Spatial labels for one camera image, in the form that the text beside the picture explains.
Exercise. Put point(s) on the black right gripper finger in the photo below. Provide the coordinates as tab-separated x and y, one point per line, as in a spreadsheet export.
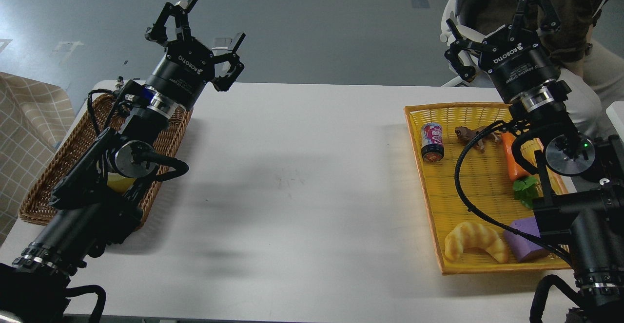
550	24
462	60

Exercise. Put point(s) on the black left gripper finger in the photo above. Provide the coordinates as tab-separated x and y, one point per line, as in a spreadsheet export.
158	31
235	67

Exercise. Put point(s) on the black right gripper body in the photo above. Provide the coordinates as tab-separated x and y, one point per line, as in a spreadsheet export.
516	65

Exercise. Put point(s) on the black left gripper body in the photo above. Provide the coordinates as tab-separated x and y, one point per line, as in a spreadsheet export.
183	72

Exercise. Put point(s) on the yellow tape roll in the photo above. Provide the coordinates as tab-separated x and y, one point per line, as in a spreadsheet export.
118	183

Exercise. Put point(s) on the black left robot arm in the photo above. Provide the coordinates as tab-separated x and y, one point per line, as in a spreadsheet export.
97	200

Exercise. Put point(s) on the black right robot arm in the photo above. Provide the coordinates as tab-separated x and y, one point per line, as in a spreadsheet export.
580	215

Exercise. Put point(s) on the brown toy animal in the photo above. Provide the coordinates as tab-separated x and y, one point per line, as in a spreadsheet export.
466	134

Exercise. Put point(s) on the seated person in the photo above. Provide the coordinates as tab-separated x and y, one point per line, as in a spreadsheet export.
594	74

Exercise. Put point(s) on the small drink can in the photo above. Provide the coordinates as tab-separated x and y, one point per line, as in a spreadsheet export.
432	149

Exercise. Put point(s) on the yellow plastic basket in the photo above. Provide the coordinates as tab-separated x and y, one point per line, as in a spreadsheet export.
483	177

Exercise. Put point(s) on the orange toy carrot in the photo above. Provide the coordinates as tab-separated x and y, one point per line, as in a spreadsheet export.
524	184

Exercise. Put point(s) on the beige checkered cloth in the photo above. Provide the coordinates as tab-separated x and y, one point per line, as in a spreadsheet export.
34	118

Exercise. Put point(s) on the toy croissant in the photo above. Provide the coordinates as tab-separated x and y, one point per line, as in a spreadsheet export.
471	235

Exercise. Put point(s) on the purple foam block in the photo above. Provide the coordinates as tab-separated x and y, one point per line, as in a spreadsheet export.
523	249

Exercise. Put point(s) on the brown wicker basket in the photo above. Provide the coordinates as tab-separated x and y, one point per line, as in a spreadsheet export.
35	209

